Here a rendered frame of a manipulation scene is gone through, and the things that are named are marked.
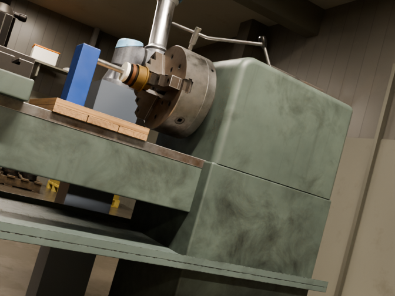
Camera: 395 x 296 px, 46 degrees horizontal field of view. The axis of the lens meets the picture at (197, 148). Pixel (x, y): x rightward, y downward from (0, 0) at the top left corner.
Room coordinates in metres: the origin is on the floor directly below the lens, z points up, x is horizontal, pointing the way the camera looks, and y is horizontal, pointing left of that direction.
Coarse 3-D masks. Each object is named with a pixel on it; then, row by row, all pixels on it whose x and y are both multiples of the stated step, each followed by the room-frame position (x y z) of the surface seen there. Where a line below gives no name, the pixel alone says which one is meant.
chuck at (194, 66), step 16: (176, 48) 1.62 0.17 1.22; (176, 64) 1.59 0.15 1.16; (192, 64) 1.53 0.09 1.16; (192, 80) 1.52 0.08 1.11; (176, 96) 1.53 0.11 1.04; (192, 96) 1.53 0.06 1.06; (160, 112) 1.60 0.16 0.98; (176, 112) 1.54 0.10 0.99; (192, 112) 1.55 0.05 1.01; (160, 128) 1.60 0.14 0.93; (176, 128) 1.60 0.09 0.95
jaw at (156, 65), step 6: (156, 54) 1.66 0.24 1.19; (162, 54) 1.68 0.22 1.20; (150, 60) 1.63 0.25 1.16; (156, 60) 1.65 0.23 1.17; (162, 60) 1.66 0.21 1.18; (150, 66) 1.62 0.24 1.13; (156, 66) 1.63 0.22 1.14; (162, 66) 1.65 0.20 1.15; (150, 72) 1.61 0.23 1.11; (156, 72) 1.62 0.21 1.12; (162, 72) 1.64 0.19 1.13
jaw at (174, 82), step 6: (150, 78) 1.54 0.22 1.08; (156, 78) 1.55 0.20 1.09; (162, 78) 1.53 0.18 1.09; (168, 78) 1.52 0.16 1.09; (174, 78) 1.51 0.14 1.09; (150, 84) 1.55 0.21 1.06; (156, 84) 1.54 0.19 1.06; (162, 84) 1.54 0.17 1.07; (168, 84) 1.51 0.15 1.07; (174, 84) 1.51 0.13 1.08; (180, 84) 1.52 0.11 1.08; (186, 84) 1.52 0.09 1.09; (168, 90) 1.58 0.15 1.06; (186, 90) 1.52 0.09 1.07
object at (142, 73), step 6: (132, 66) 1.54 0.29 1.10; (138, 66) 1.56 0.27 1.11; (144, 66) 1.60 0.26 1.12; (132, 72) 1.53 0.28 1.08; (138, 72) 1.55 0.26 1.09; (144, 72) 1.55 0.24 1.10; (132, 78) 1.54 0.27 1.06; (138, 78) 1.54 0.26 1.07; (144, 78) 1.55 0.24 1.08; (126, 84) 1.56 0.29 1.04; (132, 84) 1.56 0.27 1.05; (138, 84) 1.56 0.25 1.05; (144, 84) 1.56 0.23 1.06; (138, 90) 1.59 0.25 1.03
